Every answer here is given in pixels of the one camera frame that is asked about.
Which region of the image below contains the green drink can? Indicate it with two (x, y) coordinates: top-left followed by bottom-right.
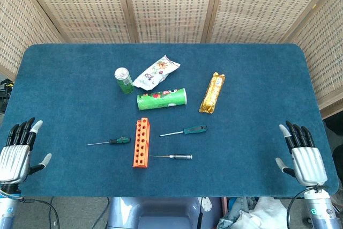
(114, 67), (135, 95)

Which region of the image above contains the blue felt table cover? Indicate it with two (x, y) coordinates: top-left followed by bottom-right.
(0, 43), (340, 198)

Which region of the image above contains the silver metal precision screwdriver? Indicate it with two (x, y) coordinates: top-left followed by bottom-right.
(148, 154), (193, 160)

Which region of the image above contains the large teal-handled screwdriver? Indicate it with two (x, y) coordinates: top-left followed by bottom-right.
(159, 124), (207, 137)

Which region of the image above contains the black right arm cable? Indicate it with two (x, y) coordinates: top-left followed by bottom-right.
(286, 184), (332, 227)

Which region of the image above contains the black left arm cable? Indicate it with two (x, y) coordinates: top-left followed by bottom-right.
(18, 198), (60, 229)

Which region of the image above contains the white snack bag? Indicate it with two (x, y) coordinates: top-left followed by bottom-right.
(132, 54), (181, 91)

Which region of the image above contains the white cloth pile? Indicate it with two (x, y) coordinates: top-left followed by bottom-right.
(217, 196), (292, 229)

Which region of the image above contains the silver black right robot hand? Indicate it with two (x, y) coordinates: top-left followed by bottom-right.
(275, 120), (329, 187)

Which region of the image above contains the green chips tube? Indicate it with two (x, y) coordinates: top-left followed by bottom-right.
(137, 87), (188, 111)

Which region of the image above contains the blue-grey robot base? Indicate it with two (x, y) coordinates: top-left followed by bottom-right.
(106, 196), (202, 229)

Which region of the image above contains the black equipment with cables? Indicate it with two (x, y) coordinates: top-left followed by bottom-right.
(0, 78), (14, 116)

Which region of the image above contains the orange tool rack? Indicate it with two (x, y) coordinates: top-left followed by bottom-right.
(132, 117), (151, 169)

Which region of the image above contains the gold foil snack packet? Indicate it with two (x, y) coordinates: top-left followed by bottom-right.
(198, 72), (226, 114)

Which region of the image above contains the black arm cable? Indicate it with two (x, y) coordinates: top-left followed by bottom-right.
(286, 184), (332, 227)
(18, 198), (60, 229)

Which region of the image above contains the woven bamboo folding screen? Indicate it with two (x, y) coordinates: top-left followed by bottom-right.
(0, 0), (343, 119)

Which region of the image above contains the small green-handled screwdriver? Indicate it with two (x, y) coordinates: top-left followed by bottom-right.
(86, 137), (131, 146)

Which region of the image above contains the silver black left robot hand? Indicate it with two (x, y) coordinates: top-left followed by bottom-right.
(0, 117), (53, 186)

